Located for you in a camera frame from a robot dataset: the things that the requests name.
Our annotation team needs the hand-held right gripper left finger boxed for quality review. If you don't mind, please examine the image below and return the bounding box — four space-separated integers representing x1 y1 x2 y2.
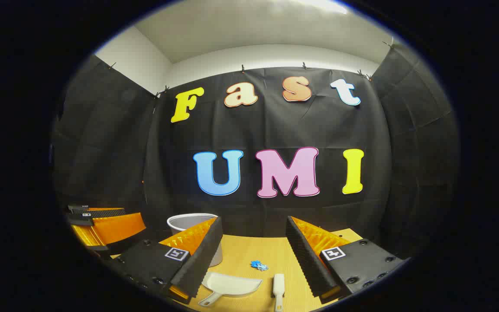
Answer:
113 216 224 304

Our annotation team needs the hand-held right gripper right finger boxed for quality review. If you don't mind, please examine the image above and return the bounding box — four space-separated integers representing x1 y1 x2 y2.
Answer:
285 215 406 304

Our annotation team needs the grey garbage bin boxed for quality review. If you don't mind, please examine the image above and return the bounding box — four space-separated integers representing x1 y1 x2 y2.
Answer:
167 213 224 267

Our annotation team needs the small white broom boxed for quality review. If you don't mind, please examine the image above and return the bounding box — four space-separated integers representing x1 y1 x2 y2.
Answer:
272 273 285 312

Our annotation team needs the white plastic dustpan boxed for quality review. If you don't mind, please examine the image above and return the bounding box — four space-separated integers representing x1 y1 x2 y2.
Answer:
198 272 263 307

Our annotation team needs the wooden desktop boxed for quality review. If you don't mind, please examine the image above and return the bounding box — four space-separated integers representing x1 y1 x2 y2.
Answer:
111 228 365 312

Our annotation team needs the black backdrop cloth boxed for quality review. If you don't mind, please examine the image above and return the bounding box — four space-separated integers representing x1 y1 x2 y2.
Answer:
50 41 460 260

